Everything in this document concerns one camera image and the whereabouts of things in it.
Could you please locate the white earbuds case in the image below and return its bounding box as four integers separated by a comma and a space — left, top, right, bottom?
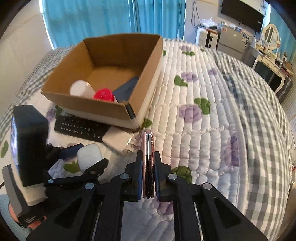
77, 144, 103, 172

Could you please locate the white rectangular box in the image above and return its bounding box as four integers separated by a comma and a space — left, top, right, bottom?
113, 77, 138, 102

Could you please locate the pink smartphone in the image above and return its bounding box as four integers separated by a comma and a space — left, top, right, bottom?
142, 131, 154, 198

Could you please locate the brown cardboard box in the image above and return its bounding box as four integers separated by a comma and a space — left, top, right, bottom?
41, 34, 163, 130

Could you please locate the red round lid container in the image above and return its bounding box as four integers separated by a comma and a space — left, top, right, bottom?
93, 88, 116, 102

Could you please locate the grey checked bed sheet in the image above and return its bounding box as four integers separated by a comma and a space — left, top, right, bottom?
1, 47, 294, 240

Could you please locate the black power adapter block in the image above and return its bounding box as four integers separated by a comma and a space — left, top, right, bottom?
11, 105, 49, 187

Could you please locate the grey mini fridge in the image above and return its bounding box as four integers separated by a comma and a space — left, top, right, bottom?
217, 25, 249, 60

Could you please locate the operator hand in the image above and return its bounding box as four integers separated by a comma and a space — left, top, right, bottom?
8, 203, 47, 230

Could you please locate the blue window curtain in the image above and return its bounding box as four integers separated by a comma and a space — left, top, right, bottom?
40, 0, 186, 48

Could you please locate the white plastic packet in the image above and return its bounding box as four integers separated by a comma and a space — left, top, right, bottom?
102, 126, 135, 156

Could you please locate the black remote control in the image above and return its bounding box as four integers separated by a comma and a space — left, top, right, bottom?
54, 115, 111, 143

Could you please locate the floral quilted bedspread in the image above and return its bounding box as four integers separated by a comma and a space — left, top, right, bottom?
31, 39, 247, 240

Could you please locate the white dressing table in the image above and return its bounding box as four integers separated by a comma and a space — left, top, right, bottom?
241, 45, 290, 93

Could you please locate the white round jar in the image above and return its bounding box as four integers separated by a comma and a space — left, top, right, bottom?
69, 80, 95, 99

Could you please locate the wall mounted black television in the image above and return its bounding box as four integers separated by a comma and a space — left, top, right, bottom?
221, 0, 264, 33

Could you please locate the oval white vanity mirror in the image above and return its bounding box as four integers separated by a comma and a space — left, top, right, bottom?
262, 24, 280, 50

